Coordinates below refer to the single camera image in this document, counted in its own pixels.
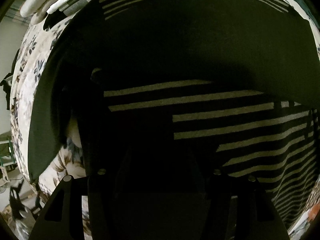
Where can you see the black white folded garment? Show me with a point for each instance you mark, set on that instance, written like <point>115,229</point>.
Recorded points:
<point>61,9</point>

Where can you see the black striped sweater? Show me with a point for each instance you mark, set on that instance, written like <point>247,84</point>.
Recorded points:
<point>200,85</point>

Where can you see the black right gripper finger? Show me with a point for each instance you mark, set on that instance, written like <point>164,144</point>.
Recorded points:
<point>61,217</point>

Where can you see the floral bedspread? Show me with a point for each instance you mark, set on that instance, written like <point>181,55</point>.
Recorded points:
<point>138,206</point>

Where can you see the black clothes pile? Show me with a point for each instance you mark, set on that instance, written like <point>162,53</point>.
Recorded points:
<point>6,83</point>

